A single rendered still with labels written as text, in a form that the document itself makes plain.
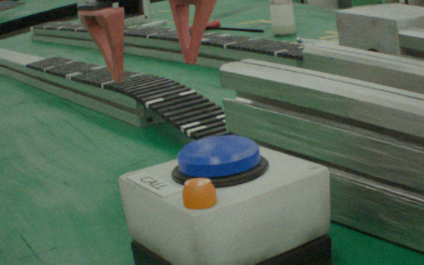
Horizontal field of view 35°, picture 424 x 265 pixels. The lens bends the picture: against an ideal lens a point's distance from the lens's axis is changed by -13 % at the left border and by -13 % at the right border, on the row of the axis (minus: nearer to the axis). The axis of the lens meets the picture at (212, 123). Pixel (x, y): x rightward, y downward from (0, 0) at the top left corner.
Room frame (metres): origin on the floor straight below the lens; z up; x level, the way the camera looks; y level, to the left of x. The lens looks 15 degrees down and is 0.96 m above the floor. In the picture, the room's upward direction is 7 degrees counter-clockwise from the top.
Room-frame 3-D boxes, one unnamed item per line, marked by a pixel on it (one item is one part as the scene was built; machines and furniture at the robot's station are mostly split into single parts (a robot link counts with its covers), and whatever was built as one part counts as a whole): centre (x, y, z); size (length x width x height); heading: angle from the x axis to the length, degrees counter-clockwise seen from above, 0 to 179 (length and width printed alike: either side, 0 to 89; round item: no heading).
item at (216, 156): (0.36, 0.00, 0.84); 0.04 x 0.04 x 0.02
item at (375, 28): (0.66, -0.18, 0.83); 0.12 x 0.09 x 0.10; 121
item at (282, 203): (0.36, -0.01, 0.81); 0.10 x 0.08 x 0.06; 121
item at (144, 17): (1.54, 0.17, 0.83); 0.11 x 0.10 x 0.10; 122
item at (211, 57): (1.21, 0.13, 0.79); 0.96 x 0.04 x 0.03; 31
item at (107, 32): (0.68, 0.07, 0.88); 0.07 x 0.07 x 0.09; 31
